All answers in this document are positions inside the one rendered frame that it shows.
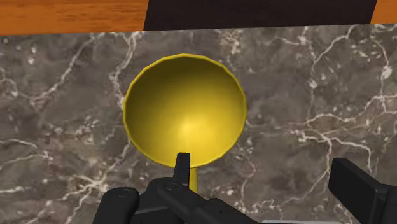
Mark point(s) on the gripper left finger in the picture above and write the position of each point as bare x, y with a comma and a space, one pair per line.
173, 198

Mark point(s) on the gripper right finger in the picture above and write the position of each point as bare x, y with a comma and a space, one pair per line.
359, 189

